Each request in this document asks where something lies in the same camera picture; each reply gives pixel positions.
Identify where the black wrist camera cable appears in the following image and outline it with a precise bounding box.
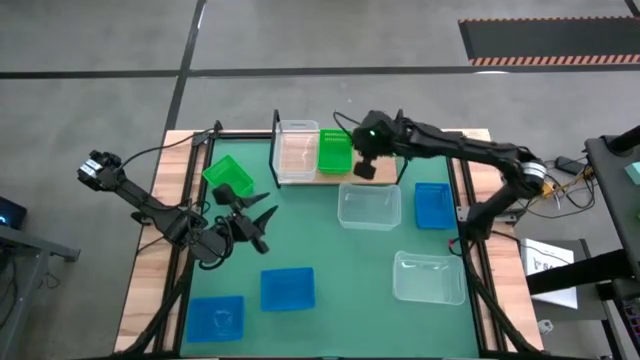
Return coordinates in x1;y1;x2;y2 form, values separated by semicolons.
333;111;362;132
198;214;236;271

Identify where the black equipment cart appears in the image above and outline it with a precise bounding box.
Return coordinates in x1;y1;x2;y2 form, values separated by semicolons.
584;124;640;281

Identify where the green table mat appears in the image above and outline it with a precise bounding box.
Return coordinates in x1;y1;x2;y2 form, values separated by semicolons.
179;137;481;359

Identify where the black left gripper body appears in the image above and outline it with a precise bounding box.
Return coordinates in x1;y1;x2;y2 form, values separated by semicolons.
213;182;270;255

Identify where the black left wrist camera cable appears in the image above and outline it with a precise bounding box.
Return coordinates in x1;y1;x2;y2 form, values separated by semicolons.
198;214;236;271

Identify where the white printed box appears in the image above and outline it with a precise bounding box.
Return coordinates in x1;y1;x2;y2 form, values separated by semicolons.
519;238;580;310

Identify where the green mesh plastic basket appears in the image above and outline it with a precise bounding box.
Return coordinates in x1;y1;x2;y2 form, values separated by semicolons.
202;154;255;199
318;128;354;175

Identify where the black left arm base cable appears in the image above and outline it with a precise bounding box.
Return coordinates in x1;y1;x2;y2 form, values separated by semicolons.
119;129;216;170

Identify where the black orange striped floor mat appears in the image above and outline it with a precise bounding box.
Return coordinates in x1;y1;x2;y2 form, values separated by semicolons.
458;16;640;67

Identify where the dark device with blue light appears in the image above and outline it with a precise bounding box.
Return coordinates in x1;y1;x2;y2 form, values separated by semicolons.
0;196;28;230

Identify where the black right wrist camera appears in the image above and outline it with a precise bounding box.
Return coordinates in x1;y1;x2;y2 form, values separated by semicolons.
353;158;377;181

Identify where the clear plastic basket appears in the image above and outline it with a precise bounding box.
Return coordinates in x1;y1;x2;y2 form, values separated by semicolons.
392;249;467;306
272;119;321;184
337;182;403;232

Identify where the wooden shelf with black frame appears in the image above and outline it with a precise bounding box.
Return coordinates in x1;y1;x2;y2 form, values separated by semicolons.
268;108;410;189

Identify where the blue mesh plastic basket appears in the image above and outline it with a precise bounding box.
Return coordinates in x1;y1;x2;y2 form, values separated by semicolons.
414;181;457;231
259;266;317;313
185;295;246;344

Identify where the grey side table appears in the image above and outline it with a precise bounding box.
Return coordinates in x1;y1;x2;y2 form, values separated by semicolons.
0;224;81;360

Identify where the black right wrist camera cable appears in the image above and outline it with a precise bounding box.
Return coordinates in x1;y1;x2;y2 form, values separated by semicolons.
333;111;362;132

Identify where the black metal rig frame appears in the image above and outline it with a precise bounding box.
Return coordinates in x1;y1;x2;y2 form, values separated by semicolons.
112;119;551;360

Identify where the black floor cable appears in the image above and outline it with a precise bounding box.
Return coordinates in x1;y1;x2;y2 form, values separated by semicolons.
524;159;599;221

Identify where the black power adapter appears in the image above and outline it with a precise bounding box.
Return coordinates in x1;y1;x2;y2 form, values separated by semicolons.
554;155;584;175

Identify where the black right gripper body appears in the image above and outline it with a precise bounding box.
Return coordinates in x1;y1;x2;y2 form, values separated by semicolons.
352;109;404;160

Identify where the black metal beam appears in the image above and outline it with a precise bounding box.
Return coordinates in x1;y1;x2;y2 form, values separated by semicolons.
525;248;640;296

